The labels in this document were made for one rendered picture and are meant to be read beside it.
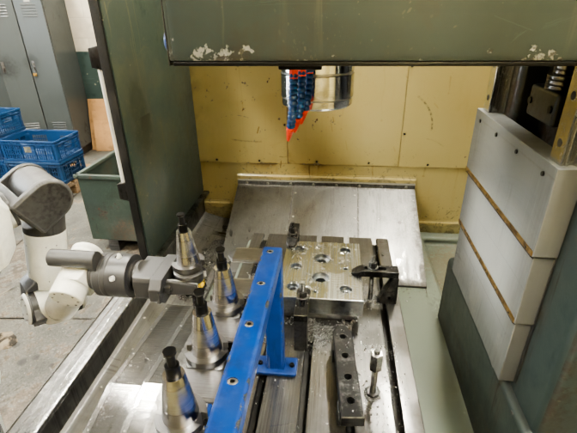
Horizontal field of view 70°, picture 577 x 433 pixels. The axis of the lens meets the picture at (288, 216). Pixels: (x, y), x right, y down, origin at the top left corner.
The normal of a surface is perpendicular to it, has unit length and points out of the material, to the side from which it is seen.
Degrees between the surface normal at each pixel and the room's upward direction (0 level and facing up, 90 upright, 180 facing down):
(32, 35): 90
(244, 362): 0
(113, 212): 90
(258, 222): 24
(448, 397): 0
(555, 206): 90
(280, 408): 0
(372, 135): 90
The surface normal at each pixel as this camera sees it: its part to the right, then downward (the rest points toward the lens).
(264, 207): -0.05, -0.63
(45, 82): -0.02, 0.45
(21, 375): -0.01, -0.89
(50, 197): 0.73, 0.33
